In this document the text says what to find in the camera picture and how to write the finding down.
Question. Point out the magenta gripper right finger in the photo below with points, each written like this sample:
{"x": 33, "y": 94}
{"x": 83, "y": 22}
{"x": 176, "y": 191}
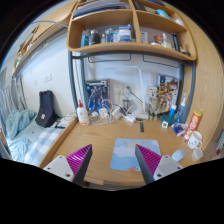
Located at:
{"x": 148, "y": 161}

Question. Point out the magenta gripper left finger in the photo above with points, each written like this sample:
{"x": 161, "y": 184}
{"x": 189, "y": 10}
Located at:
{"x": 78, "y": 162}

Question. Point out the white computer mouse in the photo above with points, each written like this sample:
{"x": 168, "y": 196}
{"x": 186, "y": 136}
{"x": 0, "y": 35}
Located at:
{"x": 179, "y": 155}

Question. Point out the blue cloud mouse pad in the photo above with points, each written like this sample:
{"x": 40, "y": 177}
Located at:
{"x": 123, "y": 156}

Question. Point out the checked bed sheet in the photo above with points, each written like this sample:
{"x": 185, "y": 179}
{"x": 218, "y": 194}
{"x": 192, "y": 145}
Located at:
{"x": 41, "y": 146}

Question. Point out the teal round container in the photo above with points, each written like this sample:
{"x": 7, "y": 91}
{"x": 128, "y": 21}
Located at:
{"x": 168, "y": 119}

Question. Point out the white bottle red cap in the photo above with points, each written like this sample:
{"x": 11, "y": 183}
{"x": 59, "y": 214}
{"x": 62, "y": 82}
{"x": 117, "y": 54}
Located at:
{"x": 82, "y": 114}

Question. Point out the small white cup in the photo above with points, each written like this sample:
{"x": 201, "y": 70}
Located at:
{"x": 197, "y": 154}

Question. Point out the white cartoon mug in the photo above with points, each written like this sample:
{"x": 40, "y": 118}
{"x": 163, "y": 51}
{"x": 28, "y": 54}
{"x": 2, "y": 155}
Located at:
{"x": 195, "y": 140}

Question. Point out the black backpack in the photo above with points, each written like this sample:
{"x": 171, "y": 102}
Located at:
{"x": 46, "y": 114}

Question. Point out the white power adapter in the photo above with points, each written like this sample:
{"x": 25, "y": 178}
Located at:
{"x": 117, "y": 113}

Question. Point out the red chips can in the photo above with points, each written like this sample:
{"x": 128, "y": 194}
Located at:
{"x": 193, "y": 124}

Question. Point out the blue spray bottle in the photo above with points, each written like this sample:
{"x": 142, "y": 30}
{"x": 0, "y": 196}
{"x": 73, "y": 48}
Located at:
{"x": 181, "y": 110}

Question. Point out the blue robot model box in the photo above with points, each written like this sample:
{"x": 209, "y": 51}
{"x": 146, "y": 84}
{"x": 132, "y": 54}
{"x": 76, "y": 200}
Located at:
{"x": 97, "y": 91}

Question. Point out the light blue blanket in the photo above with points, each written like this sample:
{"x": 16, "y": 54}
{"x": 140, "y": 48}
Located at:
{"x": 18, "y": 121}

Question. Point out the colourful model kit box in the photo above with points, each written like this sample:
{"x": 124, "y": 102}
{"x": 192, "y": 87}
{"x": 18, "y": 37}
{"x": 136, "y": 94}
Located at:
{"x": 168, "y": 87}

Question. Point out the grey metal desk frame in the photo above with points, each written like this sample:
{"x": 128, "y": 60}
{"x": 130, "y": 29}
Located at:
{"x": 128, "y": 67}

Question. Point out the wooden wall shelf unit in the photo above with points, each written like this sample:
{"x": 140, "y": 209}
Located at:
{"x": 129, "y": 25}

